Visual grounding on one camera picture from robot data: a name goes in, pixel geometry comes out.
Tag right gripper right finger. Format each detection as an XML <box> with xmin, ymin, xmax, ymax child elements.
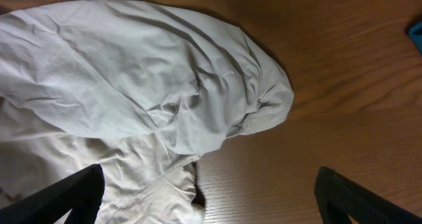
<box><xmin>314</xmin><ymin>167</ymin><xmax>421</xmax><ymax>224</ymax></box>

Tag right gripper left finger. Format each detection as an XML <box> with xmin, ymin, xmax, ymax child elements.
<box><xmin>1</xmin><ymin>164</ymin><xmax>105</xmax><ymax>224</ymax></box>

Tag beige t-shirt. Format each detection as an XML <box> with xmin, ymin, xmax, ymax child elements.
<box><xmin>1</xmin><ymin>0</ymin><xmax>294</xmax><ymax>223</ymax></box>

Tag blue t-shirt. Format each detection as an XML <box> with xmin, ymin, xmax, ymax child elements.
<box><xmin>407</xmin><ymin>20</ymin><xmax>422</xmax><ymax>54</ymax></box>

